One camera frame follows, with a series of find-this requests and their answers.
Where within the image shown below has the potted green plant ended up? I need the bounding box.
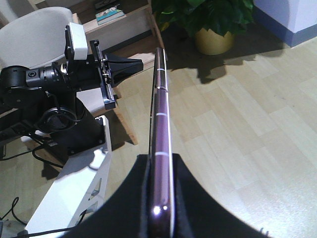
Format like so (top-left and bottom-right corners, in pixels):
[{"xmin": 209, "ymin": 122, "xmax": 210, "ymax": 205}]
[{"xmin": 151, "ymin": 0, "xmax": 255, "ymax": 56}]

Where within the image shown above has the teal book on shelf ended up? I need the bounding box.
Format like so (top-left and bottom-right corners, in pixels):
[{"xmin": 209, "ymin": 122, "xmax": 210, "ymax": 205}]
[{"xmin": 96, "ymin": 5, "xmax": 125, "ymax": 25}]

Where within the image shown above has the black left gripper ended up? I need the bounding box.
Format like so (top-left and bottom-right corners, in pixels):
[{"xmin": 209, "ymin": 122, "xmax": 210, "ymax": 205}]
[{"xmin": 65, "ymin": 40, "xmax": 143, "ymax": 110}]

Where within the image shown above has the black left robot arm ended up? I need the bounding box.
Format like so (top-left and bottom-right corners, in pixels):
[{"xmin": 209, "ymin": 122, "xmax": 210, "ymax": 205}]
[{"xmin": 0, "ymin": 39, "xmax": 144, "ymax": 238}]

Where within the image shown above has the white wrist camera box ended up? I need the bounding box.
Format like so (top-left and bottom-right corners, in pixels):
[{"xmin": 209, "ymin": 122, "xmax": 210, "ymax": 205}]
[{"xmin": 64, "ymin": 22, "xmax": 88, "ymax": 60}]

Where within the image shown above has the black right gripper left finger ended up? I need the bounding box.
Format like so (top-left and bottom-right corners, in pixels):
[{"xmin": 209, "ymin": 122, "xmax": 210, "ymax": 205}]
[{"xmin": 63, "ymin": 154, "xmax": 149, "ymax": 238}]

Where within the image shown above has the black smartphone with purple frame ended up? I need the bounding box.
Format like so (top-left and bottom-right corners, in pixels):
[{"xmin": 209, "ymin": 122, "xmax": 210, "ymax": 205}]
[{"xmin": 148, "ymin": 48, "xmax": 175, "ymax": 238}]

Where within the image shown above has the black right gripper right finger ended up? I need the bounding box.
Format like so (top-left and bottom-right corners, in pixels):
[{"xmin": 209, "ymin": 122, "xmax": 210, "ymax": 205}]
[{"xmin": 173, "ymin": 154, "xmax": 268, "ymax": 238}]

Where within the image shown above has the white upholstered chair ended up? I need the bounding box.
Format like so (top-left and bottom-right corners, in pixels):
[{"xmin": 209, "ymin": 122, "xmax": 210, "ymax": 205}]
[{"xmin": 0, "ymin": 7, "xmax": 75, "ymax": 69}]

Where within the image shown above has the wooden desk shelf unit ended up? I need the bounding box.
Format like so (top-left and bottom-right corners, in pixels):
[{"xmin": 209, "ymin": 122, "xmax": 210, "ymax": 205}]
[{"xmin": 27, "ymin": 0, "xmax": 165, "ymax": 146}]

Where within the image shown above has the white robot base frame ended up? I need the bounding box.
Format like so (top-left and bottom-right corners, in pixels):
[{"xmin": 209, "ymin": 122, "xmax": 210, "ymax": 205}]
[{"xmin": 0, "ymin": 115, "xmax": 112, "ymax": 238}]

